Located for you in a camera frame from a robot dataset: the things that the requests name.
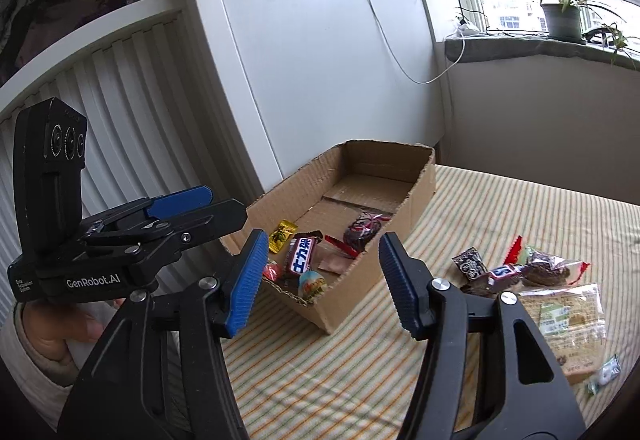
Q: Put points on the black and white patterned candy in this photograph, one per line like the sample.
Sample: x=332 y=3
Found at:
x=470 y=263

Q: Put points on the dark candy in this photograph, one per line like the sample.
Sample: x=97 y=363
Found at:
x=360 y=231

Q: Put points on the clear brownie packet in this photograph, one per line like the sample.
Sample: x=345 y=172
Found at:
x=547 y=270

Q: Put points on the small brown chocolate bar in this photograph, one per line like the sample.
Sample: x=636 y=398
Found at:
x=502 y=274

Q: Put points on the person's left hand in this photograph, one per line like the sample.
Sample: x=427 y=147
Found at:
x=55 y=335

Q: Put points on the white cabinet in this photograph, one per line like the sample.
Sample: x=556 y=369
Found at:
x=310 y=70

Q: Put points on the yellow candy packet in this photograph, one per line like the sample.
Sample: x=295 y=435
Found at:
x=281 y=236

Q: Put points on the red round candy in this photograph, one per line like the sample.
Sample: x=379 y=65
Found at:
x=272 y=271

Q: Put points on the white slatted panel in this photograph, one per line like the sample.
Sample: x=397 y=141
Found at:
x=125 y=95

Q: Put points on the red candy wrapper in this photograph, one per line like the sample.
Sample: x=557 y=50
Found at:
x=514 y=247

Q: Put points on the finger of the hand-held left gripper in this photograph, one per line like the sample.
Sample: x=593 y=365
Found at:
x=182 y=201
x=215 y=220

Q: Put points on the potted spider plant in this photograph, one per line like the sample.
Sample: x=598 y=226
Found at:
x=562 y=23

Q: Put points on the white charger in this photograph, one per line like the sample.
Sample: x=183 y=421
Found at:
x=465 y=28

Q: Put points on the clear bread packet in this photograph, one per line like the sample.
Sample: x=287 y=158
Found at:
x=575 y=345

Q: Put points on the green and white candy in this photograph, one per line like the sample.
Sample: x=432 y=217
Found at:
x=606 y=372

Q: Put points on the person's left forearm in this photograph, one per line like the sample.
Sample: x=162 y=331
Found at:
x=30 y=380

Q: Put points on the cardboard box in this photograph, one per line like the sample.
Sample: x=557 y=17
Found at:
x=370 y=290

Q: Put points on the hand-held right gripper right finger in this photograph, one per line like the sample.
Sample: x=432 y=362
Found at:
x=400 y=290

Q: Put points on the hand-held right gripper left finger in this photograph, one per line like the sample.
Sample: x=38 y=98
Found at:
x=247 y=285

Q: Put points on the chocolate bar with blue lettering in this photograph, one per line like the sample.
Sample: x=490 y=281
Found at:
x=301 y=254

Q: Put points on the striped tablecloth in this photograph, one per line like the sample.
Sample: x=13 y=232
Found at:
x=350 y=370

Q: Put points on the grey windowsill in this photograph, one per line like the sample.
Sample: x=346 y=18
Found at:
x=500 y=50

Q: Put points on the small green candy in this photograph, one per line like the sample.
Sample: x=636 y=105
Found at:
x=526 y=254

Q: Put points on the dark curved object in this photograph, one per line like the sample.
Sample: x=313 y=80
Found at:
x=597 y=35

